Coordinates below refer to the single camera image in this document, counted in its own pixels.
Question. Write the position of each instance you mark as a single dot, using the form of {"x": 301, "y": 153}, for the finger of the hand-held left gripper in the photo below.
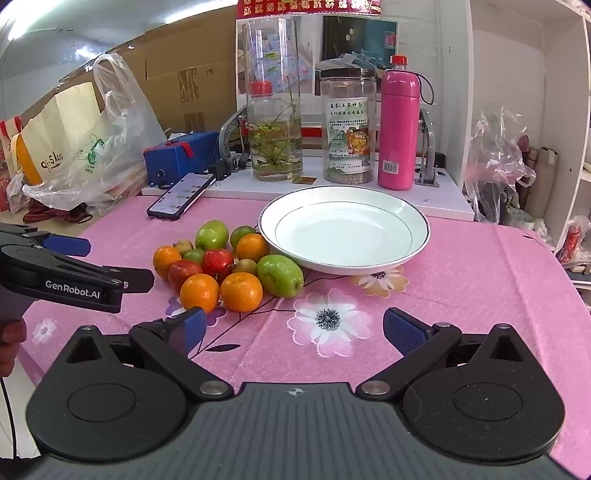
{"x": 111, "y": 276}
{"x": 69, "y": 244}

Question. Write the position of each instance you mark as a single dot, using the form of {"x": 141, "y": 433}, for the crumpled clear plastic bag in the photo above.
{"x": 496, "y": 157}

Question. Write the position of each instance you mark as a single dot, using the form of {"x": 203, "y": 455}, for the dark green round fruit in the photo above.
{"x": 240, "y": 234}

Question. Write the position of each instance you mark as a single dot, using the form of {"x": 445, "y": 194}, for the person's left hand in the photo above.
{"x": 10, "y": 344}

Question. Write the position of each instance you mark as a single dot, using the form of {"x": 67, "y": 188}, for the cardboard box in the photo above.
{"x": 184, "y": 55}

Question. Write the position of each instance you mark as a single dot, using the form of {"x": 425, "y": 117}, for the large green oval jujube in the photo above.
{"x": 280, "y": 276}

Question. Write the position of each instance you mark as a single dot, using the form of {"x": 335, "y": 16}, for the olive kiwi fruits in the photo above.
{"x": 245, "y": 266}

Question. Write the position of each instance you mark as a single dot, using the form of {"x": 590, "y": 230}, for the orange tangerine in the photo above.
{"x": 199, "y": 293}
{"x": 166, "y": 262}
{"x": 252, "y": 247}
{"x": 241, "y": 292}

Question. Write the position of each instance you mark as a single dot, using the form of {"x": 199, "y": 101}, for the black smartphone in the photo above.
{"x": 181, "y": 196}

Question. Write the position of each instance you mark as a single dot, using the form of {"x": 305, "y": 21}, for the cola bottle with red cap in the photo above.
{"x": 399, "y": 60}

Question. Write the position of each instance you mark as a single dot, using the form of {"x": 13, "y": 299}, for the small green round fruit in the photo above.
{"x": 194, "y": 256}

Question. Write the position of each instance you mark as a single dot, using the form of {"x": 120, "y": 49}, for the red banner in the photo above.
{"x": 309, "y": 8}

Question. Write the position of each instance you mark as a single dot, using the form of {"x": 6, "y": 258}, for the clear labelled plastic jar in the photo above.
{"x": 347, "y": 129}

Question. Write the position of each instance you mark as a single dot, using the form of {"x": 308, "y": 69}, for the white shelf unit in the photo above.
{"x": 563, "y": 115}

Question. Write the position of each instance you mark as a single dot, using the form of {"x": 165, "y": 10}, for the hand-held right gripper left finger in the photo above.
{"x": 194, "y": 330}

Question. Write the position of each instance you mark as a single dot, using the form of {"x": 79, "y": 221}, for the clear bottle with red cap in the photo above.
{"x": 261, "y": 90}

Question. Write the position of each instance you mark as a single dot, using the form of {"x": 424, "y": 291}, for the beige paper shopping bag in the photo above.
{"x": 51, "y": 134}

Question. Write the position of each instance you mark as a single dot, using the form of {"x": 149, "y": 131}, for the small gold card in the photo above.
{"x": 304, "y": 180}

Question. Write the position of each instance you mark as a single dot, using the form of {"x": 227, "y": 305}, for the small brownish green jujube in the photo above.
{"x": 183, "y": 247}

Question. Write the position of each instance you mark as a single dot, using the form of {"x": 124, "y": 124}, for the pink floral tablecloth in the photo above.
{"x": 485, "y": 286}

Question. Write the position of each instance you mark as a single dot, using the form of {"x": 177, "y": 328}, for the pale green apple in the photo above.
{"x": 212, "y": 234}

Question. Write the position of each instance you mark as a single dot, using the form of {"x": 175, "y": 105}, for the white board base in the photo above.
{"x": 443, "y": 201}

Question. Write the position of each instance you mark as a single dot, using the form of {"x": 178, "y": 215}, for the pink thermos bottle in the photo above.
{"x": 399, "y": 129}

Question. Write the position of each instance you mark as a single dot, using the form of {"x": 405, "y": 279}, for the red plastic bag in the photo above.
{"x": 572, "y": 240}

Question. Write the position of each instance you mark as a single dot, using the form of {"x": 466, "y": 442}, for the translucent white plastic bag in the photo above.
{"x": 124, "y": 134}

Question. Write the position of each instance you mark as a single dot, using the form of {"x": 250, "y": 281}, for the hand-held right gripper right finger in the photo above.
{"x": 402, "y": 330}

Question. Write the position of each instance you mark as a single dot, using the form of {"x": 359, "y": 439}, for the tall glass vase with plants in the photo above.
{"x": 273, "y": 138}

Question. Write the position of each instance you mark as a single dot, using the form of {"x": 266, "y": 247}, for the white ceramic plate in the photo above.
{"x": 344, "y": 230}

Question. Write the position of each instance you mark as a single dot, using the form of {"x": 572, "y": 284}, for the blue case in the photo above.
{"x": 180, "y": 159}

